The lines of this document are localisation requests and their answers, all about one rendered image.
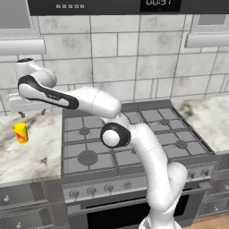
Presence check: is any silver oven door handle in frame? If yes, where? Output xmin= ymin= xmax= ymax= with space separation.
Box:
xmin=65 ymin=182 xmax=213 ymax=215

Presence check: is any grey drawer front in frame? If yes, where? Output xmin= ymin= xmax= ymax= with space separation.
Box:
xmin=0 ymin=181 xmax=50 ymax=210
xmin=0 ymin=207 xmax=57 ymax=229
xmin=208 ymin=174 xmax=229 ymax=196
xmin=198 ymin=194 xmax=229 ymax=218

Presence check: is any grey gas hob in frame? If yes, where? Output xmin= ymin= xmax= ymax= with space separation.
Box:
xmin=61 ymin=99 xmax=217 ymax=177

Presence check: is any grey oven door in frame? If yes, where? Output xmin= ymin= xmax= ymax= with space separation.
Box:
xmin=66 ymin=182 xmax=208 ymax=229

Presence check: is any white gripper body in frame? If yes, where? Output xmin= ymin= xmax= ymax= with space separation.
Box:
xmin=7 ymin=92 xmax=62 ymax=114

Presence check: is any black microwave oven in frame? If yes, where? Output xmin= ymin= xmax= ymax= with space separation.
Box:
xmin=26 ymin=0 xmax=229 ymax=17

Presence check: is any grey wall cupboard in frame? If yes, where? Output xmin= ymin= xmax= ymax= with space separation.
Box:
xmin=183 ymin=13 xmax=229 ymax=49
xmin=0 ymin=0 xmax=47 ymax=56

